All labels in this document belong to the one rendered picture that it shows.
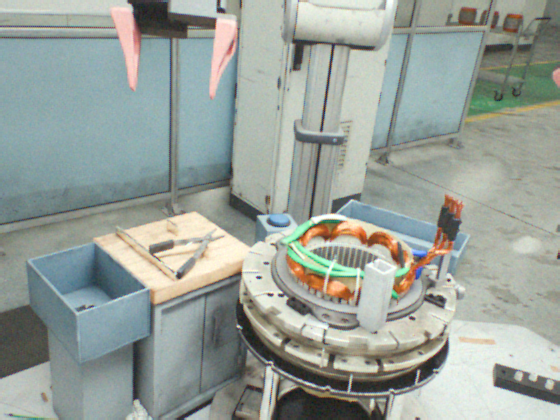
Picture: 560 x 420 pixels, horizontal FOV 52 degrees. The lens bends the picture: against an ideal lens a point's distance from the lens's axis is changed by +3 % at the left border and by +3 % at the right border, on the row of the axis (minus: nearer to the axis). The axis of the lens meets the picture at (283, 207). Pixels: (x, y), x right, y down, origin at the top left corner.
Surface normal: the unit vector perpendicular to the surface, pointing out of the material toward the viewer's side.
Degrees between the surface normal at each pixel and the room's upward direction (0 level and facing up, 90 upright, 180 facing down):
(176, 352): 90
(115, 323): 90
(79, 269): 90
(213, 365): 90
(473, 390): 0
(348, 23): 104
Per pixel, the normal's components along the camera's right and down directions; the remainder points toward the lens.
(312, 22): 0.01, 0.68
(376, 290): -0.70, 0.24
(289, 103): 0.65, 0.38
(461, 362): 0.11, -0.90
